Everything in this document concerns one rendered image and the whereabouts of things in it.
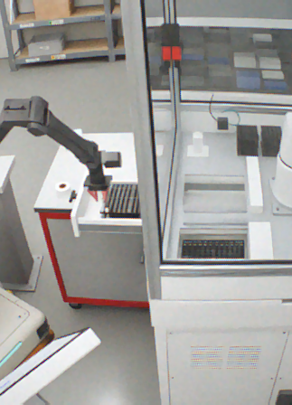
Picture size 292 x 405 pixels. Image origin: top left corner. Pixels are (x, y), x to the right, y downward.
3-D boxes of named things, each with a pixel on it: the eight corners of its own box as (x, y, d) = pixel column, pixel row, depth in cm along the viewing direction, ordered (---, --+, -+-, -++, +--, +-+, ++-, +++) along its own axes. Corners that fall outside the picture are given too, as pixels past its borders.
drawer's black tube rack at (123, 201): (101, 225, 199) (98, 211, 195) (108, 196, 213) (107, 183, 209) (159, 226, 196) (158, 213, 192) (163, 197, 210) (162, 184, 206)
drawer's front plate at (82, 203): (75, 237, 197) (70, 215, 191) (89, 191, 220) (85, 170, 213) (79, 237, 197) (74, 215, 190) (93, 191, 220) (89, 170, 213)
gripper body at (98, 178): (87, 178, 196) (84, 162, 192) (113, 178, 194) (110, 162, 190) (83, 189, 191) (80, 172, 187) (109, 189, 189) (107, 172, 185)
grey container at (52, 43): (29, 57, 548) (26, 44, 538) (34, 48, 572) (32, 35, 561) (61, 53, 545) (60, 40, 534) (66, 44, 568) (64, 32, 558)
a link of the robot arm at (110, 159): (84, 140, 179) (84, 163, 177) (117, 137, 178) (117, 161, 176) (91, 153, 191) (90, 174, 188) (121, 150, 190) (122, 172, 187)
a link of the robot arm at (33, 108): (6, 89, 139) (3, 118, 136) (47, 97, 146) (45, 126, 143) (-29, 143, 175) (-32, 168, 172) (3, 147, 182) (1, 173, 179)
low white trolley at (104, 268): (64, 313, 270) (32, 207, 223) (84, 239, 318) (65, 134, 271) (169, 320, 263) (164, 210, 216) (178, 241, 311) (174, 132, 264)
